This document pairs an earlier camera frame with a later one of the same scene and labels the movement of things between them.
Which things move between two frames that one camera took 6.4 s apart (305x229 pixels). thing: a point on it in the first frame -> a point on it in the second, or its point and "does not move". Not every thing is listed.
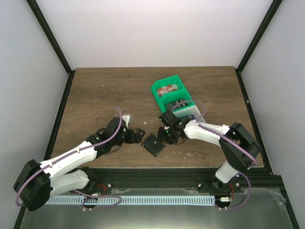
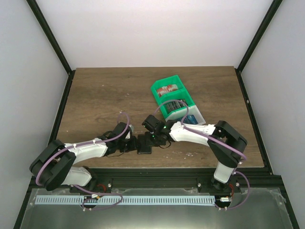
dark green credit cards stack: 176,104 does not move
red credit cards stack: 169,88 does not move
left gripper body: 130,140 -> 124,147
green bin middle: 175,100 does not move
